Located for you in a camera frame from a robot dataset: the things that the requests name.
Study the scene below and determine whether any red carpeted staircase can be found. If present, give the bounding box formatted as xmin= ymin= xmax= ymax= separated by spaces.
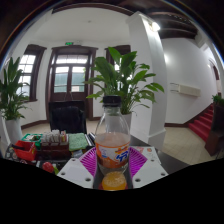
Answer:
xmin=186 ymin=103 xmax=216 ymax=143

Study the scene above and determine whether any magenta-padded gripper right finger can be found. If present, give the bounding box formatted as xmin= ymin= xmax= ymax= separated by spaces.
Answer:
xmin=126 ymin=146 xmax=169 ymax=190

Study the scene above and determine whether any green plant in white pot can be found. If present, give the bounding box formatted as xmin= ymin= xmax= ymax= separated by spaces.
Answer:
xmin=0 ymin=56 xmax=31 ymax=144
xmin=84 ymin=47 xmax=165 ymax=133

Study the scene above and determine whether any dark wooden double door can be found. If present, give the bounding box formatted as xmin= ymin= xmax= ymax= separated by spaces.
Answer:
xmin=46 ymin=45 xmax=99 ymax=121

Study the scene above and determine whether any green folded cloth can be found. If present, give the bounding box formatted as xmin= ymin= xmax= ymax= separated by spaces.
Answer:
xmin=68 ymin=132 xmax=89 ymax=152

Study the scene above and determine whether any white wall radiator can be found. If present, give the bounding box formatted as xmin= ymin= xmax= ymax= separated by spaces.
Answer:
xmin=169 ymin=82 xmax=202 ymax=98

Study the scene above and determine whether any white printed paper sheet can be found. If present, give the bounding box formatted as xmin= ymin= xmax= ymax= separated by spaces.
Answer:
xmin=133 ymin=145 xmax=162 ymax=164

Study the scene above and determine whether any orange soda plastic bottle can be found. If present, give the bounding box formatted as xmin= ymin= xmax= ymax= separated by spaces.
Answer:
xmin=94 ymin=95 xmax=132 ymax=192

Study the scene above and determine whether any black chair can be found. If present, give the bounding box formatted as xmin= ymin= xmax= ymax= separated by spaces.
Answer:
xmin=48 ymin=99 xmax=88 ymax=135

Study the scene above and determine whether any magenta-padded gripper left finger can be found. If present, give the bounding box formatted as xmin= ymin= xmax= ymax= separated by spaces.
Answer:
xmin=56 ymin=146 xmax=101 ymax=190

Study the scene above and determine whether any small red round fruit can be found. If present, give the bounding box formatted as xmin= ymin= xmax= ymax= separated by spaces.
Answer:
xmin=42 ymin=161 xmax=55 ymax=174

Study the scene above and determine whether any green flat box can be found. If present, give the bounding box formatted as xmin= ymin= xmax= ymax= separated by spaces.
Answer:
xmin=21 ymin=133 xmax=44 ymax=143

